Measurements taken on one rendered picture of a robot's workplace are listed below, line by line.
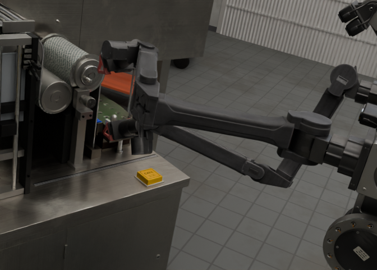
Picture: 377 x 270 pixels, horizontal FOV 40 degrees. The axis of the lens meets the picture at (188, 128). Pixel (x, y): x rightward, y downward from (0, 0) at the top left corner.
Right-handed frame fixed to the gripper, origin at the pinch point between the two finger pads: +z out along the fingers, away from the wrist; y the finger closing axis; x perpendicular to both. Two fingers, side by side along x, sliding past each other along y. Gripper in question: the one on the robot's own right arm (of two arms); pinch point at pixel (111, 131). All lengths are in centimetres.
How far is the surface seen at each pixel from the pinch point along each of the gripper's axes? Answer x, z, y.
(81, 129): 2.5, 4.9, -9.2
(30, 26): 36.6, -13.5, -30.3
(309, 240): -95, 48, 164
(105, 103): 11.9, 25.4, 16.3
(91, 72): 21.8, -3.1, -5.3
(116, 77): 47, 239, 171
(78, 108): 10.3, 1.4, -10.6
